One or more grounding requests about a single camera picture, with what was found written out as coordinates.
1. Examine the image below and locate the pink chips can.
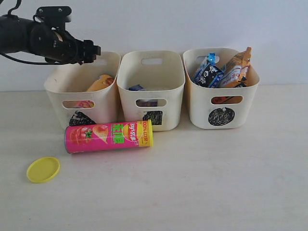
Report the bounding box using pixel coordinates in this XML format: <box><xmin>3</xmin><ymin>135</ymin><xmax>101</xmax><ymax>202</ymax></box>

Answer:
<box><xmin>64</xmin><ymin>119</ymin><xmax>154</xmax><ymax>154</ymax></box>

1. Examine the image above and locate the middle cream plastic bin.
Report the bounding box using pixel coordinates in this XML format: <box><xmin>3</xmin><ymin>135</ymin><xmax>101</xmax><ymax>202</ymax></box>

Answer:
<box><xmin>116</xmin><ymin>51</ymin><xmax>185</xmax><ymax>131</ymax></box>

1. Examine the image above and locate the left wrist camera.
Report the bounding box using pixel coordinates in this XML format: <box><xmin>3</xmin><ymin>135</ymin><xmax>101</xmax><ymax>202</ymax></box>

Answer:
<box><xmin>33</xmin><ymin>6</ymin><xmax>72</xmax><ymax>30</ymax></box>

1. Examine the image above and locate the blue noodle packet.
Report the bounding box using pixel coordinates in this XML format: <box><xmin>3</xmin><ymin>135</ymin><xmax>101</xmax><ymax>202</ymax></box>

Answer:
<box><xmin>192</xmin><ymin>53</ymin><xmax>224</xmax><ymax>89</ymax></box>

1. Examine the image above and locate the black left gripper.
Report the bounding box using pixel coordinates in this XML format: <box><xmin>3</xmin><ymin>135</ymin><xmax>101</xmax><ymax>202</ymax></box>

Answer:
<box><xmin>30</xmin><ymin>24</ymin><xmax>101</xmax><ymax>64</ymax></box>

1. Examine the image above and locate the white blue milk carton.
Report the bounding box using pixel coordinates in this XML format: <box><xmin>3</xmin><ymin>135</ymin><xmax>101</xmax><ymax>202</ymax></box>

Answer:
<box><xmin>128</xmin><ymin>85</ymin><xmax>146</xmax><ymax>91</ymax></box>

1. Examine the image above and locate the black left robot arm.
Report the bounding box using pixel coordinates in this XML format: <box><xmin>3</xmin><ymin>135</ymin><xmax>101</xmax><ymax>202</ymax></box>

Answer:
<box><xmin>0</xmin><ymin>15</ymin><xmax>101</xmax><ymax>65</ymax></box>

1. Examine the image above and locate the orange noodle packet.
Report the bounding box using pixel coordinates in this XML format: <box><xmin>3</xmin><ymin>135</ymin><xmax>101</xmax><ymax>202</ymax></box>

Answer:
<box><xmin>218</xmin><ymin>47</ymin><xmax>253</xmax><ymax>88</ymax></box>

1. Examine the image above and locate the yellow chips can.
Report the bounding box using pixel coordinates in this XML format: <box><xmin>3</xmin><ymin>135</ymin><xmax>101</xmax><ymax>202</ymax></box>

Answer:
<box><xmin>72</xmin><ymin>74</ymin><xmax>116</xmax><ymax>109</ymax></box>

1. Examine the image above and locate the cream plastic bin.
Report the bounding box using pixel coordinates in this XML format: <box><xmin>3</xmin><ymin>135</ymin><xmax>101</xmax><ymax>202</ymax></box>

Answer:
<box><xmin>116</xmin><ymin>51</ymin><xmax>185</xmax><ymax>131</ymax></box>
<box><xmin>44</xmin><ymin>51</ymin><xmax>121</xmax><ymax>129</ymax></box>
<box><xmin>182</xmin><ymin>48</ymin><xmax>259</xmax><ymax>129</ymax></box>

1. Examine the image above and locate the right cream plastic bin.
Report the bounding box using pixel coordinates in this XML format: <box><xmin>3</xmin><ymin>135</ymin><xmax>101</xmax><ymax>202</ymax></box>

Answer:
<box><xmin>182</xmin><ymin>48</ymin><xmax>259</xmax><ymax>129</ymax></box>

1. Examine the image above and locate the left cream plastic bin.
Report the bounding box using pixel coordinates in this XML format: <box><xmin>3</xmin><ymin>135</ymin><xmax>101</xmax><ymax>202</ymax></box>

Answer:
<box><xmin>44</xmin><ymin>51</ymin><xmax>121</xmax><ymax>129</ymax></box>

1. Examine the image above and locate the yellow plastic can lid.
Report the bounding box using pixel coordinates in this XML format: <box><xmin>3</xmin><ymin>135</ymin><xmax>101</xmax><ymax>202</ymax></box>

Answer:
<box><xmin>26</xmin><ymin>156</ymin><xmax>60</xmax><ymax>183</ymax></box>

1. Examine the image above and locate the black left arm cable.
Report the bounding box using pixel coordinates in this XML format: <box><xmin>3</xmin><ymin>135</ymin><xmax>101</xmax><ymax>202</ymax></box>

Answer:
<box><xmin>0</xmin><ymin>0</ymin><xmax>63</xmax><ymax>66</ymax></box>

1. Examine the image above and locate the purple small box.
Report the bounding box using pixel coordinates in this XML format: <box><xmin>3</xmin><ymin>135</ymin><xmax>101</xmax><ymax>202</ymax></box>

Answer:
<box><xmin>136</xmin><ymin>99</ymin><xmax>158</xmax><ymax>107</ymax></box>

